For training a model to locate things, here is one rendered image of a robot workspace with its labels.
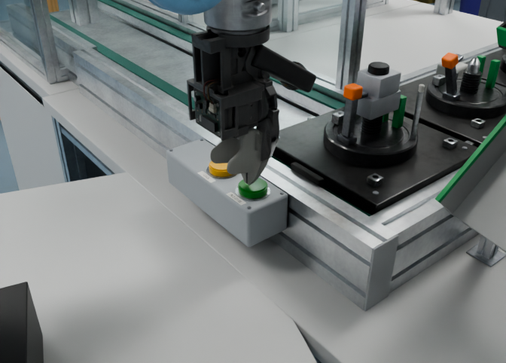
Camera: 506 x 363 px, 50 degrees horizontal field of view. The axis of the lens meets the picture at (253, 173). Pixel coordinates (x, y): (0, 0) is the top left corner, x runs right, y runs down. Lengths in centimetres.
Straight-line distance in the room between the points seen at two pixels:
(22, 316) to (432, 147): 60
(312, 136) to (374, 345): 34
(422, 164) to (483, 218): 18
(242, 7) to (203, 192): 30
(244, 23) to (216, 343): 37
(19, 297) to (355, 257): 39
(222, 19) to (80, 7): 111
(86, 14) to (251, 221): 110
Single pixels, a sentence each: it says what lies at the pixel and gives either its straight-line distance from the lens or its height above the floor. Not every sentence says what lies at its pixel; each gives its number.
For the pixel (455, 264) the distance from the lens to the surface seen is 83.
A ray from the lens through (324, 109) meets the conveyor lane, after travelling 105.
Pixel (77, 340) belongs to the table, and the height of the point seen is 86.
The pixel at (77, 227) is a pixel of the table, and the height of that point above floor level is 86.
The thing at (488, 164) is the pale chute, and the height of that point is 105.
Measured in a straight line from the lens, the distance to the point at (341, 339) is 69.
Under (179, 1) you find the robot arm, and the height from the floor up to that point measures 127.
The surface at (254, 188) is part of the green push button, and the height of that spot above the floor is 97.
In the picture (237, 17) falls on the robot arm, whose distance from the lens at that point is 59.
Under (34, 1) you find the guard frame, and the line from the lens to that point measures 138.
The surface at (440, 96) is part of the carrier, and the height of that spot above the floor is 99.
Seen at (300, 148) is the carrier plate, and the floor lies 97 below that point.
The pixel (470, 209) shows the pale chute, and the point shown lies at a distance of 68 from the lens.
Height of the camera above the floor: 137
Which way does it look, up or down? 31 degrees down
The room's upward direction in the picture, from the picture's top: straight up
